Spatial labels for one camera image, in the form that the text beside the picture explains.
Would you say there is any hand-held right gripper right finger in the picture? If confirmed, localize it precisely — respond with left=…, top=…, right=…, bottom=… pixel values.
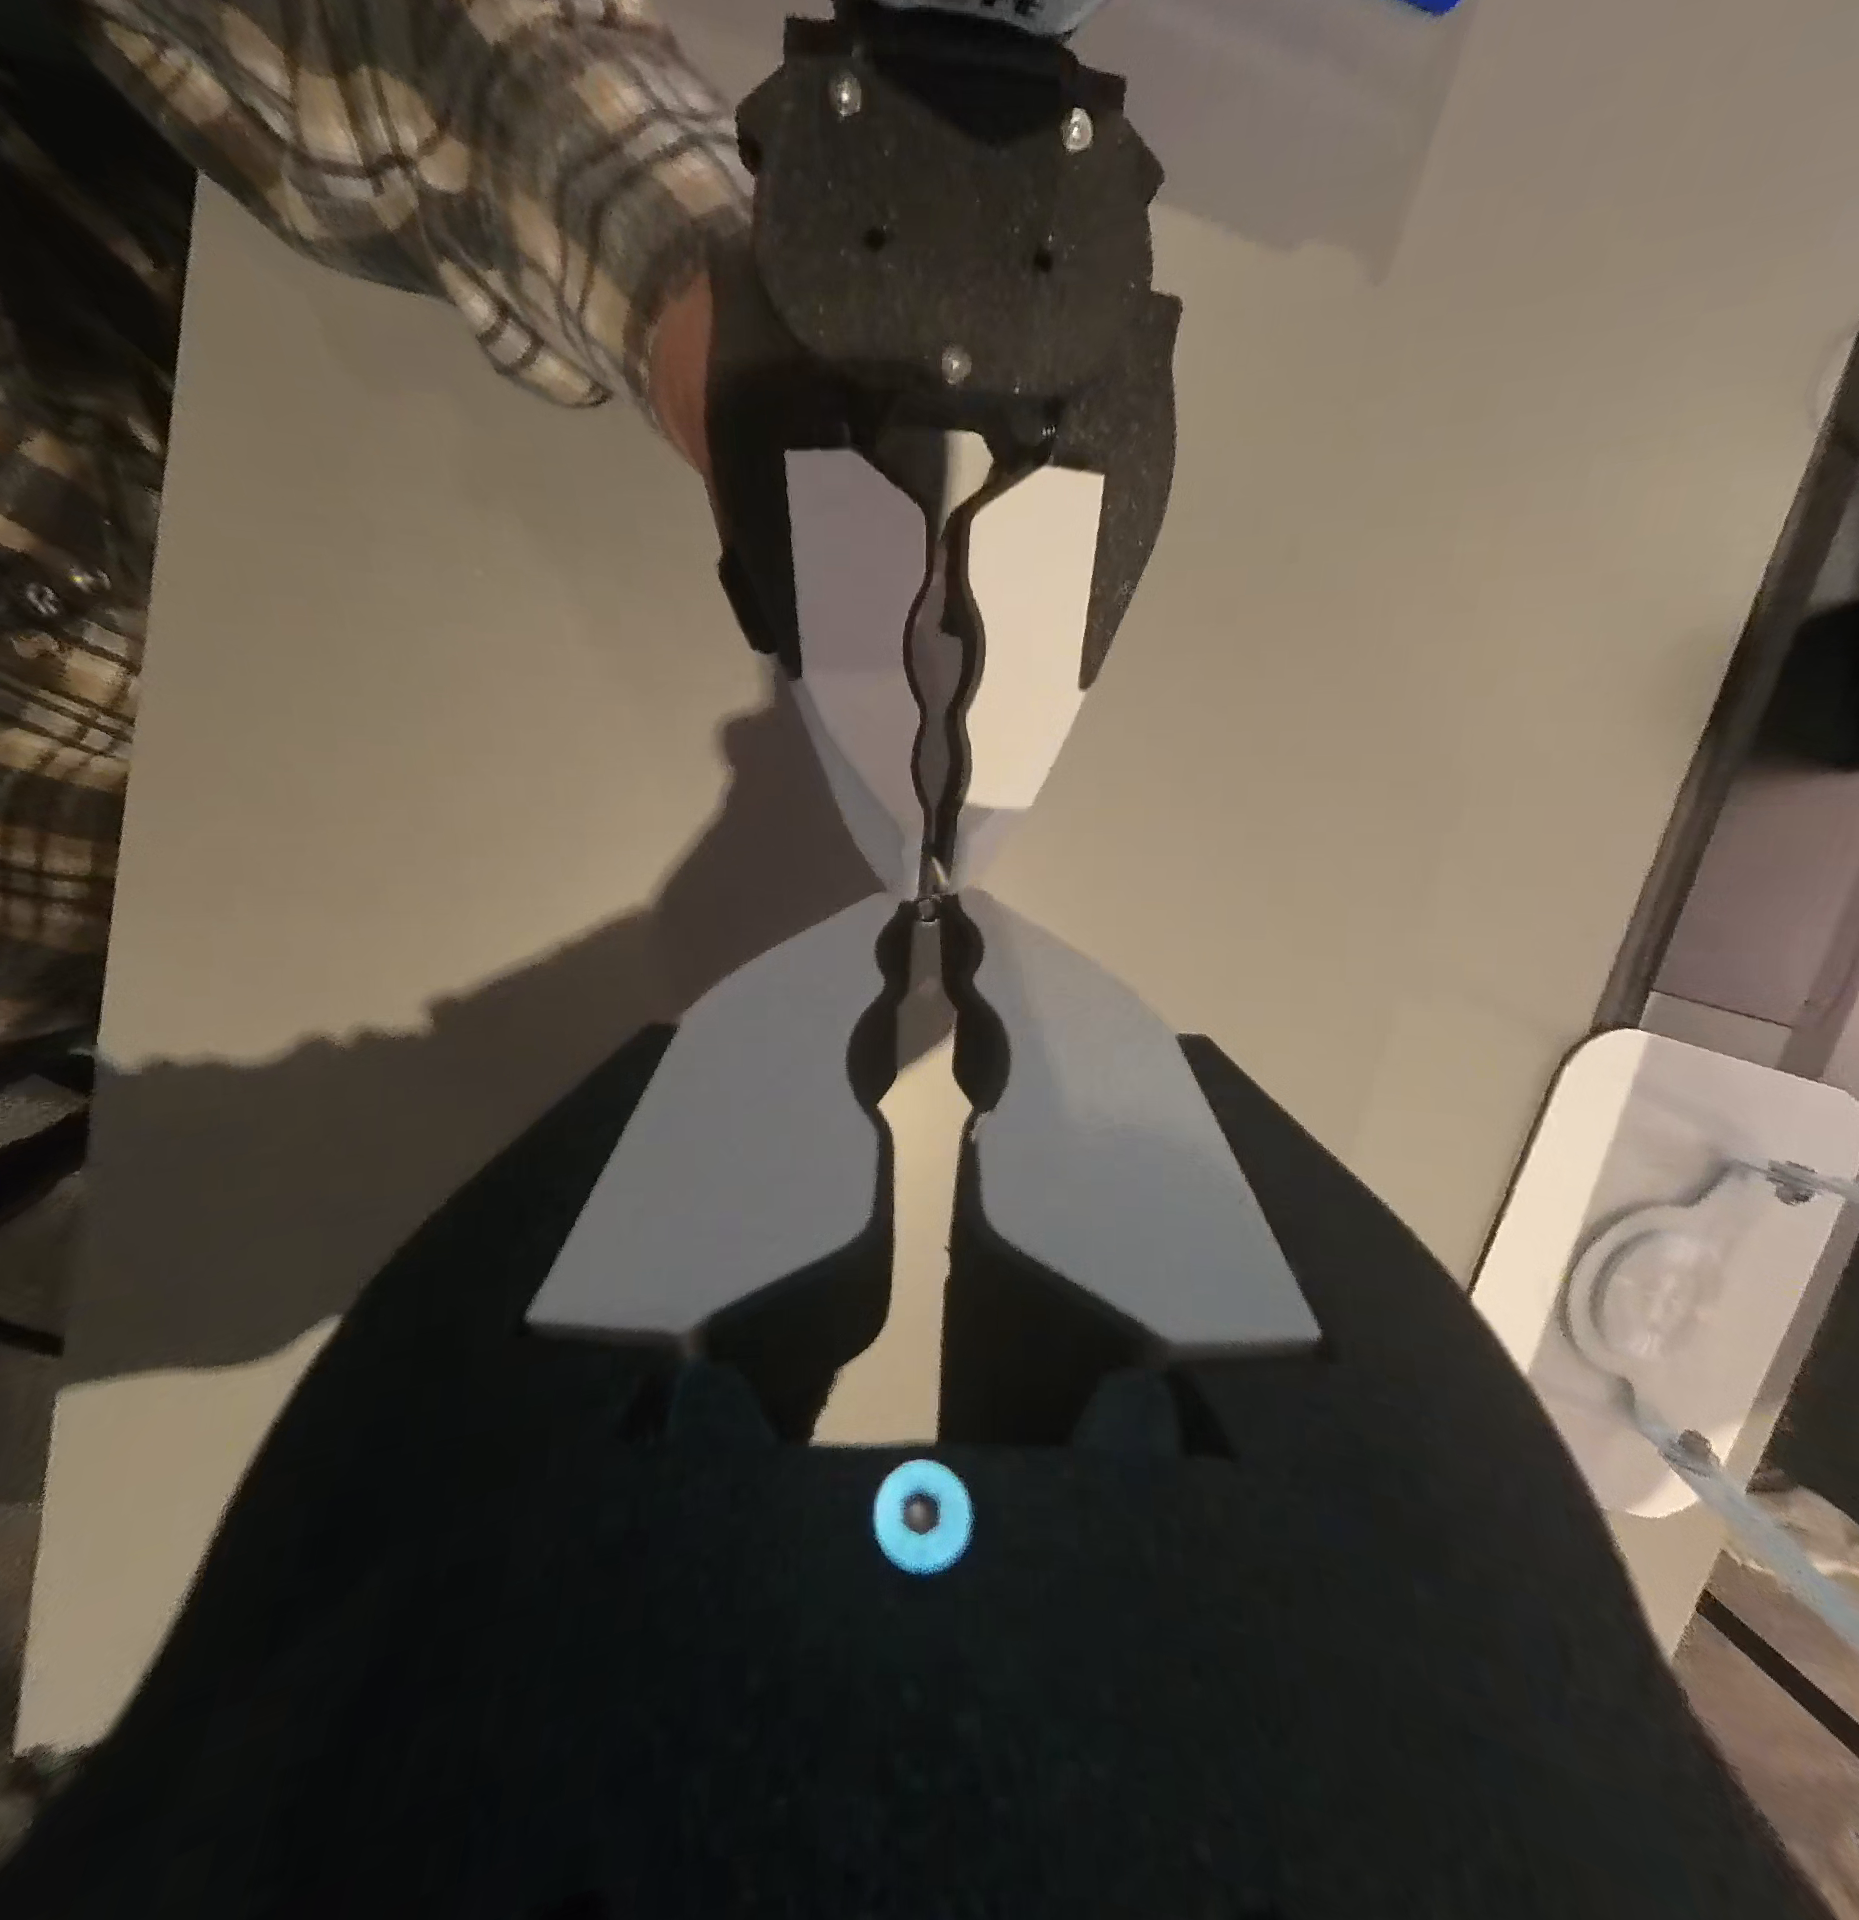
left=934, top=897, right=1325, bottom=1444

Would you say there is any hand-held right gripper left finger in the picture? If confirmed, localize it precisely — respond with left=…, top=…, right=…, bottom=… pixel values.
left=525, top=897, right=924, bottom=1442

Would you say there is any person's left forearm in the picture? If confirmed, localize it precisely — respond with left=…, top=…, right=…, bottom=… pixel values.
left=87, top=0, right=761, bottom=409

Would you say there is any white tablet stand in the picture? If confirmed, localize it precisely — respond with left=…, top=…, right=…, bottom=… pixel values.
left=1469, top=1025, right=1859, bottom=1607

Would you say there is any person's left hand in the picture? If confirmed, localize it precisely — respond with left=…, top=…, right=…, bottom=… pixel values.
left=639, top=271, right=723, bottom=489

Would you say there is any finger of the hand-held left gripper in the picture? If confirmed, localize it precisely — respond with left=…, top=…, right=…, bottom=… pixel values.
left=786, top=447, right=934, bottom=890
left=926, top=463, right=1107, bottom=890

